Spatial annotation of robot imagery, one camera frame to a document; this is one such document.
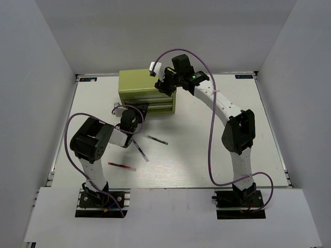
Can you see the green gel pen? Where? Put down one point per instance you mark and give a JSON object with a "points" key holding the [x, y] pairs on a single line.
{"points": [[157, 140]]}

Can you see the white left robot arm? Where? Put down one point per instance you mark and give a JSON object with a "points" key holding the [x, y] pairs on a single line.
{"points": [[91, 140]]}

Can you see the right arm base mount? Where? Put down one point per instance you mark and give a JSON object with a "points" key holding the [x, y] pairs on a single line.
{"points": [[229, 206]]}

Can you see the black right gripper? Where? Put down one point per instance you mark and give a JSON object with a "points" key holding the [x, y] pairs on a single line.
{"points": [[162, 87]]}

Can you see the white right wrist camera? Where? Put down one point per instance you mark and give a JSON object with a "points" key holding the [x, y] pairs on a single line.
{"points": [[157, 69]]}

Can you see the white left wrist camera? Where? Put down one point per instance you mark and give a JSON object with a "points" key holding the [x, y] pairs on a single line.
{"points": [[118, 109]]}

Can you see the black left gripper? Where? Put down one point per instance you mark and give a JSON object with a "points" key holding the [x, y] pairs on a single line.
{"points": [[143, 107]]}

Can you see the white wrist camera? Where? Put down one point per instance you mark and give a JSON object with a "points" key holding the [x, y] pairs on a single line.
{"points": [[157, 69], [118, 109]]}

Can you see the green metal drawer cabinet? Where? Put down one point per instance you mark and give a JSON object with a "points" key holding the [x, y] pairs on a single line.
{"points": [[136, 84]]}

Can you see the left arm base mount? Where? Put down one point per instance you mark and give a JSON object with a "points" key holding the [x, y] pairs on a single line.
{"points": [[92, 204]]}

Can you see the purple gel pen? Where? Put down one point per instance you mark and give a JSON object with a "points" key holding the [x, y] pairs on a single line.
{"points": [[141, 151]]}

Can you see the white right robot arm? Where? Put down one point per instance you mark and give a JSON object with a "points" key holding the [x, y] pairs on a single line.
{"points": [[239, 125]]}

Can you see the red gel pen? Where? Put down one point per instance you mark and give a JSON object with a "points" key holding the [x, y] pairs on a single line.
{"points": [[123, 166]]}

